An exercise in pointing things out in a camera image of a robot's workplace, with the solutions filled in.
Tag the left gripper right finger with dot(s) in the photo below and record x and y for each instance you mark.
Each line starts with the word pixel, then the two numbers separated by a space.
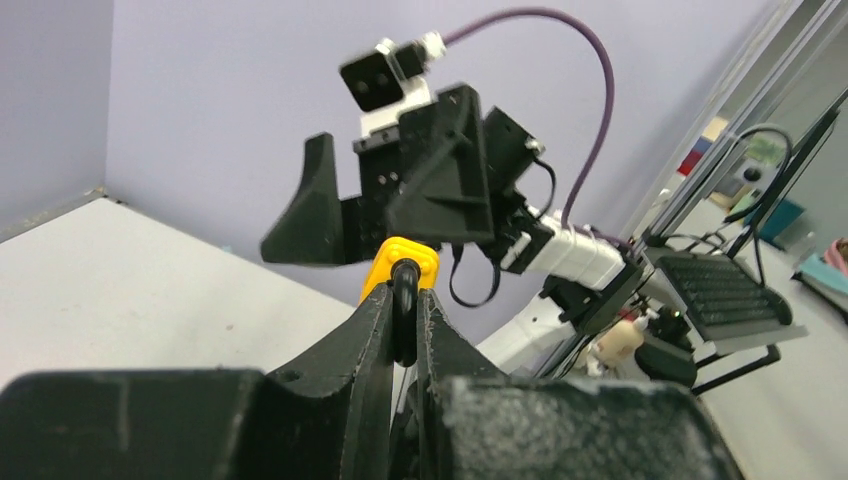
pixel 476 422

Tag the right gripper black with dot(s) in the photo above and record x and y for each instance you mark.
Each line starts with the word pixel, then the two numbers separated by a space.
pixel 445 174

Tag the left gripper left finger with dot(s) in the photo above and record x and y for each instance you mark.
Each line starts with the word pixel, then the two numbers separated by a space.
pixel 323 415

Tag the yellow padlock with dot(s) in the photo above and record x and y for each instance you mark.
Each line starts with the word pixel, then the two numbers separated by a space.
pixel 406 267

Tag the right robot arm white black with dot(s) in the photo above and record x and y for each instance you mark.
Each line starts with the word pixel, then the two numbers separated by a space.
pixel 587 279

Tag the black keyboard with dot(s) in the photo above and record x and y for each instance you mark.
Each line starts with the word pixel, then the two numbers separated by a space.
pixel 717 291

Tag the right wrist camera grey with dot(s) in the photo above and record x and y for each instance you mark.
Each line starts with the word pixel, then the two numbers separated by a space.
pixel 389 80

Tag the aluminium rail frame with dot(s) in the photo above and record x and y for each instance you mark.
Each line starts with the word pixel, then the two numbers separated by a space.
pixel 780 49

